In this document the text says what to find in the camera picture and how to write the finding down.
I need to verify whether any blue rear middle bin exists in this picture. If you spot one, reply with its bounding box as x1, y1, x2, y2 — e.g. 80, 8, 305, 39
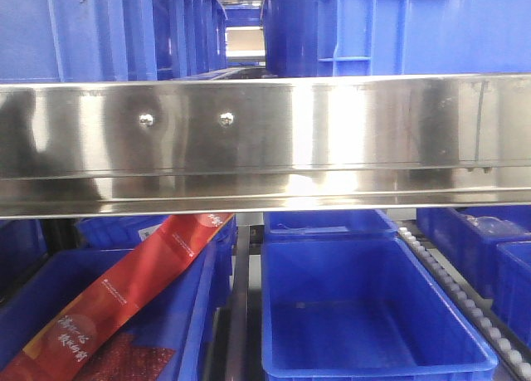
264, 209, 398, 242

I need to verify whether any blue bin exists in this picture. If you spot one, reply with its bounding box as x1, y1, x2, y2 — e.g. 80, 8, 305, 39
494, 241, 530, 347
76, 215, 237, 275
1, 244, 228, 380
264, 209, 398, 242
261, 238, 499, 380
417, 205, 530, 299

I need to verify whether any shiny beam bolt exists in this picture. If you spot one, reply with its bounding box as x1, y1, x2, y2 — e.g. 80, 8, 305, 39
139, 113, 155, 127
219, 112, 235, 127

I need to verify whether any stainless steel shelf beam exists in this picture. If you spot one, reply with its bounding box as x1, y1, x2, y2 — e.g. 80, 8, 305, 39
1, 73, 530, 218

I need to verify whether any blue lower middle bin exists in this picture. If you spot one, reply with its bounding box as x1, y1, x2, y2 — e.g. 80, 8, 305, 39
261, 238, 499, 380

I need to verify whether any blue lower left bin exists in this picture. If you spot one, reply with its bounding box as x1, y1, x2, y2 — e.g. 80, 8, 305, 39
1, 244, 228, 380

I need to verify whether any blue rear left bin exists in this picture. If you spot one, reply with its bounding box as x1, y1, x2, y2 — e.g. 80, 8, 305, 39
76, 215, 237, 275

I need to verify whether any blue upper right crate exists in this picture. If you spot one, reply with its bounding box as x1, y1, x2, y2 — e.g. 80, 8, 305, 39
316, 0, 530, 76

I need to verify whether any blue crate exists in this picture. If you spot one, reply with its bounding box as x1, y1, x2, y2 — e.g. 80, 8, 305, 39
316, 0, 530, 76
1, 0, 157, 83

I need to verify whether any blue lower right bin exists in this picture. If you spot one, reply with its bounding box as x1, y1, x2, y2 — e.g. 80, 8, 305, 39
417, 205, 530, 299

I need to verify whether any red bubble wrap sheet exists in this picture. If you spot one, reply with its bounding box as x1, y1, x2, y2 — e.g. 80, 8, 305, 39
74, 333, 176, 380

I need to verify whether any blue upper left crate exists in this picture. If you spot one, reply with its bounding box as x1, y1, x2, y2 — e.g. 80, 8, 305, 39
1, 0, 157, 83

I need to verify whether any red printed long package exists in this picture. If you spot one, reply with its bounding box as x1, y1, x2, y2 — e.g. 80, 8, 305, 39
1, 212, 233, 380

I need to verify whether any blue far right bin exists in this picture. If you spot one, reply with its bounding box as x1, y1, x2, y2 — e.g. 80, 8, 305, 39
494, 241, 530, 347

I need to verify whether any grey metal divider rail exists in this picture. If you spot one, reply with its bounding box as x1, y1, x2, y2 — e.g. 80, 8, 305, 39
224, 226, 251, 381

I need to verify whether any white roller conveyor rail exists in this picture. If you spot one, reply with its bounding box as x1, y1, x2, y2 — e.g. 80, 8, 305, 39
398, 221, 530, 380

